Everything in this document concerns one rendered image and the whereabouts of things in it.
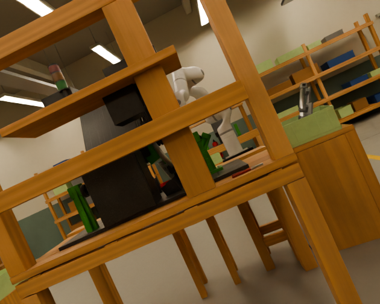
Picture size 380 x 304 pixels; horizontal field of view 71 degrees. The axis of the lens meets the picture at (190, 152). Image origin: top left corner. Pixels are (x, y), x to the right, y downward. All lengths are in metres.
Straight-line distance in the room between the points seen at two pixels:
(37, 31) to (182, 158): 0.90
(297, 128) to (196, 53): 5.72
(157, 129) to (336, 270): 1.03
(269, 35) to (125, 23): 6.48
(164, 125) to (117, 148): 0.24
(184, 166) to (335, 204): 1.24
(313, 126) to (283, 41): 5.78
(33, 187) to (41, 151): 7.38
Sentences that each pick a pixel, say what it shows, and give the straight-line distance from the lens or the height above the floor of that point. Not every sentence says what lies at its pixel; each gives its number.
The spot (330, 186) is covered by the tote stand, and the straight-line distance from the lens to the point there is 2.10.
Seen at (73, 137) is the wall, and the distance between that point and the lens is 8.26.
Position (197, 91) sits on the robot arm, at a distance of 2.00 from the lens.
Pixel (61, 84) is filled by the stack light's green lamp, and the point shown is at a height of 1.62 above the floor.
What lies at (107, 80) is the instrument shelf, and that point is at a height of 1.52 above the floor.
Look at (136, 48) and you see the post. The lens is 1.34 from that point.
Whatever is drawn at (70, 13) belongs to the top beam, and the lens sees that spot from 1.50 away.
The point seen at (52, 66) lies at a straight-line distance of 1.49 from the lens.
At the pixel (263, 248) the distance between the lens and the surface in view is 2.22.
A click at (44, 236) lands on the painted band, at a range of 9.28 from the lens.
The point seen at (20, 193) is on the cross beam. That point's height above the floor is 1.23.
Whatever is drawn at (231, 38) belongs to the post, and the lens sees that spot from 1.31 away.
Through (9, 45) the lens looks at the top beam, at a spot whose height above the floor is 1.89.
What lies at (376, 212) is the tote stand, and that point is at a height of 0.17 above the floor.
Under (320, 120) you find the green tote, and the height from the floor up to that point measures 0.89.
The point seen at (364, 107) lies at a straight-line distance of 7.43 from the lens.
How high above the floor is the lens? 1.09
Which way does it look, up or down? 1 degrees down
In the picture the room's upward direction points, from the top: 25 degrees counter-clockwise
